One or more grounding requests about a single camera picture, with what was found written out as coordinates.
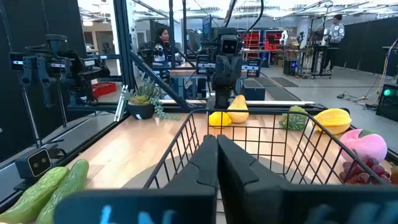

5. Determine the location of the black wire basket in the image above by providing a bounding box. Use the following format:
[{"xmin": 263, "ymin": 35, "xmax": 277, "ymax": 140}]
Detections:
[{"xmin": 142, "ymin": 108, "xmax": 388, "ymax": 215}]

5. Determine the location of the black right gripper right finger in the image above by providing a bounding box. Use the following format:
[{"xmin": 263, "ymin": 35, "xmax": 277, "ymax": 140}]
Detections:
[{"xmin": 216, "ymin": 134, "xmax": 398, "ymax": 224}]

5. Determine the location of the yellow star fruit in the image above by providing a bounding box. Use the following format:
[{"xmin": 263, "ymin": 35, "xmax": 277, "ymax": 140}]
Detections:
[{"xmin": 312, "ymin": 108, "xmax": 353, "ymax": 136}]

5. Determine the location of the dark red grapes bunch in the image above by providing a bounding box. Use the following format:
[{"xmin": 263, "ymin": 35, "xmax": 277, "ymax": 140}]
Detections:
[{"xmin": 338, "ymin": 156, "xmax": 392, "ymax": 185}]

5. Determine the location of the black box with green light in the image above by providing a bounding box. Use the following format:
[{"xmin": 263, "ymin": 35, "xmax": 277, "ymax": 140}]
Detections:
[{"xmin": 375, "ymin": 83, "xmax": 398, "ymax": 123}]

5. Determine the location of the green cucumber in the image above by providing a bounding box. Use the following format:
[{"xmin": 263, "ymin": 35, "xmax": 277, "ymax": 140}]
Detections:
[
  {"xmin": 0, "ymin": 166, "xmax": 70, "ymax": 224},
  {"xmin": 36, "ymin": 158, "xmax": 90, "ymax": 224}
]

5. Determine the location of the silver frame bracket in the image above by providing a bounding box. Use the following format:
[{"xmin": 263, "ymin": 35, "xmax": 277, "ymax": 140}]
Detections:
[{"xmin": 113, "ymin": 84, "xmax": 129, "ymax": 123}]

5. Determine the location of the person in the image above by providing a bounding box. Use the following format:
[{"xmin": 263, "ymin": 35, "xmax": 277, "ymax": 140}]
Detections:
[
  {"xmin": 152, "ymin": 26, "xmax": 175, "ymax": 63},
  {"xmin": 322, "ymin": 14, "xmax": 346, "ymax": 74}
]

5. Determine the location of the red plastic bin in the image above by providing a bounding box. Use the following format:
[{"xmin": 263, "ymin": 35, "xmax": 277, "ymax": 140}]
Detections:
[{"xmin": 91, "ymin": 82, "xmax": 118, "ymax": 99}]

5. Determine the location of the black storage box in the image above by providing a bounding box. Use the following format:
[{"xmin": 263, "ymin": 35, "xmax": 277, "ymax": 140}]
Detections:
[{"xmin": 241, "ymin": 79, "xmax": 267, "ymax": 101}]

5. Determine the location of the pink peach with leaf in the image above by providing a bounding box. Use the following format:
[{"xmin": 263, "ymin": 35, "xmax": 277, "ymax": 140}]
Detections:
[{"xmin": 338, "ymin": 128, "xmax": 389, "ymax": 163}]

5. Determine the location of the green grapes bunch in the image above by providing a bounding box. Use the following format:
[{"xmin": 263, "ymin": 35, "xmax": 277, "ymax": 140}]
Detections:
[{"xmin": 278, "ymin": 105, "xmax": 309, "ymax": 131}]

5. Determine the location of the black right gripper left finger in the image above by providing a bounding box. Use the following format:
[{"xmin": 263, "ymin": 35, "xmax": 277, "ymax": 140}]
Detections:
[{"xmin": 54, "ymin": 134, "xmax": 218, "ymax": 224}]

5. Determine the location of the computer tower with blue light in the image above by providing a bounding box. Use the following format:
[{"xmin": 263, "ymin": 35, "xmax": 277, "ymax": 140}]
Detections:
[{"xmin": 282, "ymin": 58, "xmax": 300, "ymax": 77}]

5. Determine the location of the yellow pear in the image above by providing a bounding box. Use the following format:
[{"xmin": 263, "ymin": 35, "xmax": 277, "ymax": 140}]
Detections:
[{"xmin": 226, "ymin": 94, "xmax": 250, "ymax": 124}]

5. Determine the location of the black standing desk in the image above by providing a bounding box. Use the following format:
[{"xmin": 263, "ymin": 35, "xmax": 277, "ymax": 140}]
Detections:
[{"xmin": 297, "ymin": 43, "xmax": 340, "ymax": 79}]

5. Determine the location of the potted succulent plant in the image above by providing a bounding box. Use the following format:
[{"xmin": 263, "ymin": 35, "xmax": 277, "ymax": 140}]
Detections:
[{"xmin": 123, "ymin": 81, "xmax": 181, "ymax": 121}]

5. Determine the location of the black floor mat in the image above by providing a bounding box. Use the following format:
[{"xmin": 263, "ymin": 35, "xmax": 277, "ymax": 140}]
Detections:
[
  {"xmin": 269, "ymin": 77, "xmax": 300, "ymax": 88},
  {"xmin": 264, "ymin": 86, "xmax": 302, "ymax": 102}
]

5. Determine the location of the black partition wall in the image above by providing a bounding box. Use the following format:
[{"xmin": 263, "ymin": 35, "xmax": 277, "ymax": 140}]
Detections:
[{"xmin": 335, "ymin": 17, "xmax": 398, "ymax": 78}]

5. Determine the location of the black table-level camera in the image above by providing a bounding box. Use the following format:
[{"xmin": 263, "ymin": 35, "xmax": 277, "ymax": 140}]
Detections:
[{"xmin": 14, "ymin": 147, "xmax": 53, "ymax": 190}]

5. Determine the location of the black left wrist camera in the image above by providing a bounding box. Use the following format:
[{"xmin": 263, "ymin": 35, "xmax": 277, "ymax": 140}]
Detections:
[{"xmin": 219, "ymin": 33, "xmax": 244, "ymax": 56}]

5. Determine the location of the black left camera cable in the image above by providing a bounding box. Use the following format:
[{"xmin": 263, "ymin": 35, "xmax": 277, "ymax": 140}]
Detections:
[{"xmin": 242, "ymin": 0, "xmax": 265, "ymax": 37}]

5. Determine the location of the red storage rack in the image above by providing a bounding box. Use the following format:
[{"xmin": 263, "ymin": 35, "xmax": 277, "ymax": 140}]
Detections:
[{"xmin": 238, "ymin": 29, "xmax": 284, "ymax": 51}]

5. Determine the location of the yellow lemon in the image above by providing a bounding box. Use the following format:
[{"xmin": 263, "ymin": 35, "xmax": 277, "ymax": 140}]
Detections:
[{"xmin": 208, "ymin": 111, "xmax": 233, "ymax": 128}]

